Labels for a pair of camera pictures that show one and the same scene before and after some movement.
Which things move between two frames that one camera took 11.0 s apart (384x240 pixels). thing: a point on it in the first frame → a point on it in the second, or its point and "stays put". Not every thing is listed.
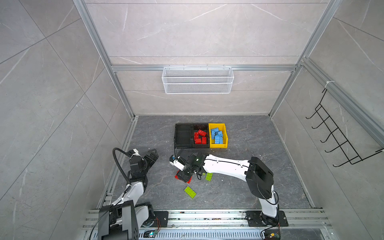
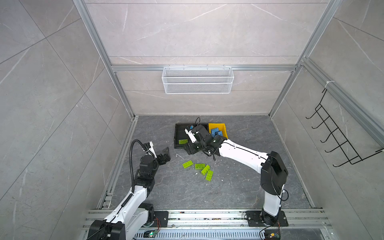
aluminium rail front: x=226 y=225 stays put
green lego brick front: x=189 y=191 → x=183 y=141
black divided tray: x=184 y=135 stays put
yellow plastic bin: x=221 y=127 stays put
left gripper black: x=154 y=157 → x=166 y=156
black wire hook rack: x=343 y=144 stays put
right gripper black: x=182 y=177 → x=189 y=149
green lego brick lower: x=209 y=176 stays put
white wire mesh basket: x=198 y=80 stays put
